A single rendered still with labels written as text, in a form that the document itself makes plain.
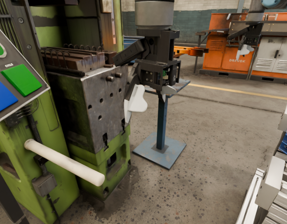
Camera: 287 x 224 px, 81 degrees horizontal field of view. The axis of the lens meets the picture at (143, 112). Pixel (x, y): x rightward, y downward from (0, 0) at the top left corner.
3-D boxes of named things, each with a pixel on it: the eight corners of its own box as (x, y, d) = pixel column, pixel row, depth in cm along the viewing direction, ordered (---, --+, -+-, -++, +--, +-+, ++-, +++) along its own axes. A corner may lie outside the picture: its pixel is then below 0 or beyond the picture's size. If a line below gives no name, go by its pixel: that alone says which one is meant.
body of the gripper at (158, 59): (159, 94, 35) (163, 30, 29) (130, 85, 40) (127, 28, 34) (179, 85, 40) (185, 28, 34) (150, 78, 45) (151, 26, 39)
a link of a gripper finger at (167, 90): (177, 107, 47) (168, 86, 40) (159, 101, 50) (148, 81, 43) (182, 98, 48) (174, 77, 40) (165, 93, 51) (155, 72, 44)
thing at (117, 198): (153, 172, 145) (153, 171, 144) (111, 241, 100) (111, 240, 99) (116, 156, 161) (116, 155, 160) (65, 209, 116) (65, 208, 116)
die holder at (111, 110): (131, 123, 126) (128, 62, 105) (95, 154, 97) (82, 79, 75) (77, 106, 150) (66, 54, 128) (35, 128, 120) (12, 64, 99)
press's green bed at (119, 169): (132, 168, 149) (130, 123, 126) (104, 203, 120) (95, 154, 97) (86, 148, 172) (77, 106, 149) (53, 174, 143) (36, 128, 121)
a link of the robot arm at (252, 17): (246, 13, 91) (250, 13, 96) (244, 22, 93) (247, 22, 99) (262, 12, 87) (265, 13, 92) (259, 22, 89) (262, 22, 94)
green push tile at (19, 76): (43, 86, 50) (23, 63, 47) (26, 96, 43) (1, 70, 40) (39, 88, 50) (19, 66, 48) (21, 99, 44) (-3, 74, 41)
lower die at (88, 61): (105, 66, 96) (103, 50, 92) (78, 75, 81) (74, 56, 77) (56, 58, 114) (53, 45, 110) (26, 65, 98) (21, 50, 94)
